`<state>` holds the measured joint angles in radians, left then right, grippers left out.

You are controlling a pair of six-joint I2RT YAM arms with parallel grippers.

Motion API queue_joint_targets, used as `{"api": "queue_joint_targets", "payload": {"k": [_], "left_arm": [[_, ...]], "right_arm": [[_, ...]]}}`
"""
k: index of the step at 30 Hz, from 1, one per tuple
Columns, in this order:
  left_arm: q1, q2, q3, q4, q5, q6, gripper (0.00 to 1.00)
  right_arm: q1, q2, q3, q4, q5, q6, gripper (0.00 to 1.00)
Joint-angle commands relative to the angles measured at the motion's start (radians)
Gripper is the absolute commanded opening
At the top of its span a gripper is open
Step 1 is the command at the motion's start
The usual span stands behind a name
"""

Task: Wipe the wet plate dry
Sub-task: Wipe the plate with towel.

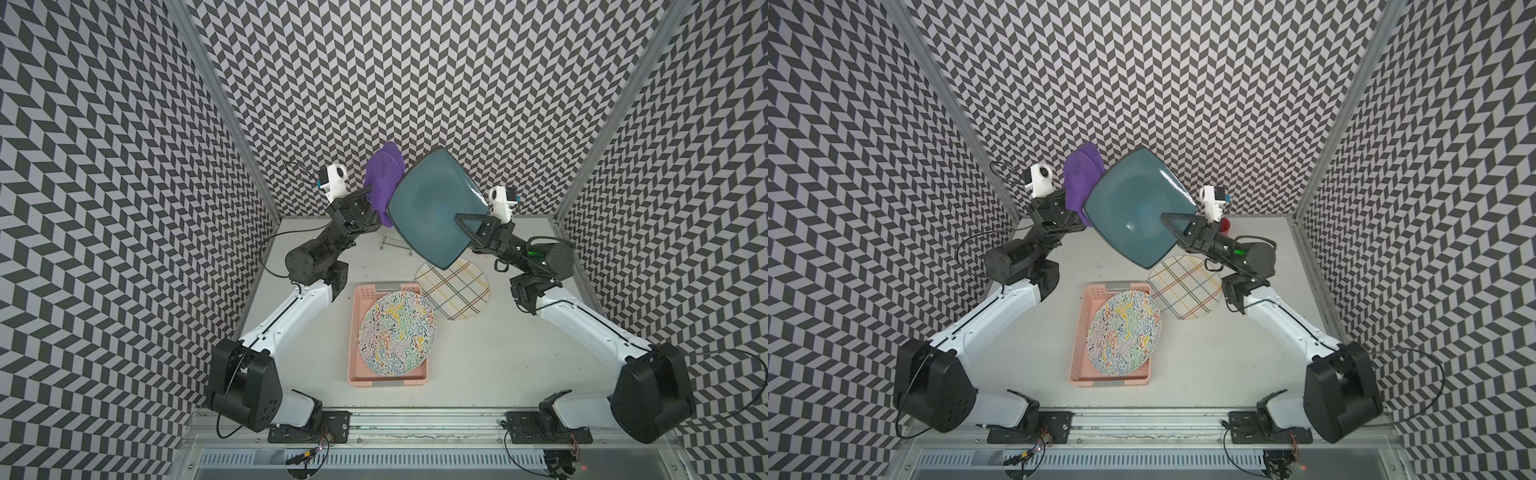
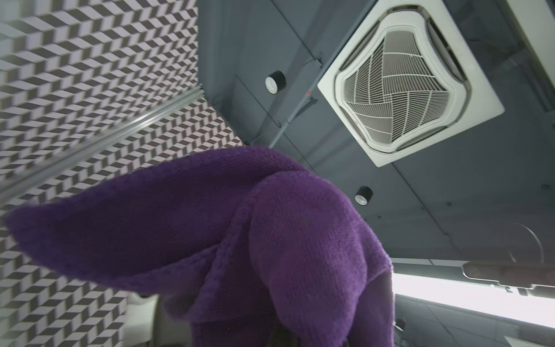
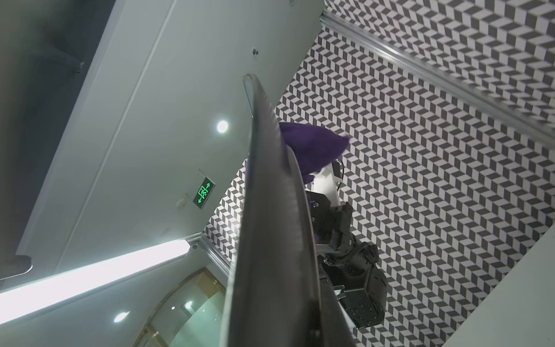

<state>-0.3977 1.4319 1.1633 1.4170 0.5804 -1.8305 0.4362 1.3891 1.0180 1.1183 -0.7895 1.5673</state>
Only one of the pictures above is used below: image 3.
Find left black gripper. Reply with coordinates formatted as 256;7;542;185
306;191;354;256

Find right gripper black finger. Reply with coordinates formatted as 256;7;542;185
318;266;356;347

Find dark teal square plate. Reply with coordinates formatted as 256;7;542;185
221;74;323;346

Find purple cloth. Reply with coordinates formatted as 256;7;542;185
242;121;351;185

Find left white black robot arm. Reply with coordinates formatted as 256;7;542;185
306;191;388;328

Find green exit sign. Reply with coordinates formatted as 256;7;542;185
192;177;215;210

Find ceiling strip light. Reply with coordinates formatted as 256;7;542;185
1;239;191;325

